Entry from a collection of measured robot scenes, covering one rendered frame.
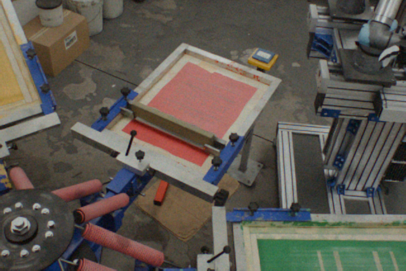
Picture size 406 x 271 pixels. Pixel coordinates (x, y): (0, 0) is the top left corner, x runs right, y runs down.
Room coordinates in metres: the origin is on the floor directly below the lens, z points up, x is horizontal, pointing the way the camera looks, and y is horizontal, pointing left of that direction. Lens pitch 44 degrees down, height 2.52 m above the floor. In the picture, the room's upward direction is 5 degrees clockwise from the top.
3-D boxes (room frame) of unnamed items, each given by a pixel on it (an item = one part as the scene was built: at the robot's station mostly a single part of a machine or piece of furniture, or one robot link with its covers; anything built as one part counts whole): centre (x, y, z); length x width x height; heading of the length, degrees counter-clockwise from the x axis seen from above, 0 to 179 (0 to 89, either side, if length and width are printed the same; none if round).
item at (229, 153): (1.36, -0.11, 0.98); 0.30 x 0.05 x 0.07; 155
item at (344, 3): (2.25, -0.71, 1.31); 0.15 x 0.15 x 0.10
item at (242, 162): (2.16, -0.30, 0.48); 0.22 x 0.22 x 0.96; 65
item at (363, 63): (1.76, -0.71, 1.31); 0.15 x 0.15 x 0.10
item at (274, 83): (1.70, 0.05, 0.97); 0.79 x 0.58 x 0.04; 155
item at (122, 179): (1.19, 0.28, 1.02); 0.17 x 0.06 x 0.05; 155
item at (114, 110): (1.60, 0.40, 0.97); 0.30 x 0.05 x 0.07; 155
